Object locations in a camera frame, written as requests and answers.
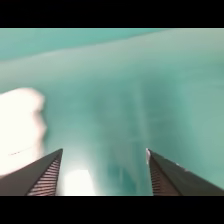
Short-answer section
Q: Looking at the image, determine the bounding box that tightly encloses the white garment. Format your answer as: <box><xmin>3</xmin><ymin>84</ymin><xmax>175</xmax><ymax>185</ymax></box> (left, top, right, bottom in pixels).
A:
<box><xmin>0</xmin><ymin>87</ymin><xmax>47</xmax><ymax>177</ymax></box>

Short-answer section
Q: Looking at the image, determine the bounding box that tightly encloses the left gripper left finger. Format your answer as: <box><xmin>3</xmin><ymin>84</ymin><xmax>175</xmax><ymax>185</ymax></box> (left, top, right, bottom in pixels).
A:
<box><xmin>0</xmin><ymin>148</ymin><xmax>64</xmax><ymax>197</ymax></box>

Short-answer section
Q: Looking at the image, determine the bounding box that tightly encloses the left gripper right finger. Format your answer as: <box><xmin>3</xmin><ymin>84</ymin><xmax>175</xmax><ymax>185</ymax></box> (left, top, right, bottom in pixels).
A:
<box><xmin>145</xmin><ymin>148</ymin><xmax>224</xmax><ymax>197</ymax></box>

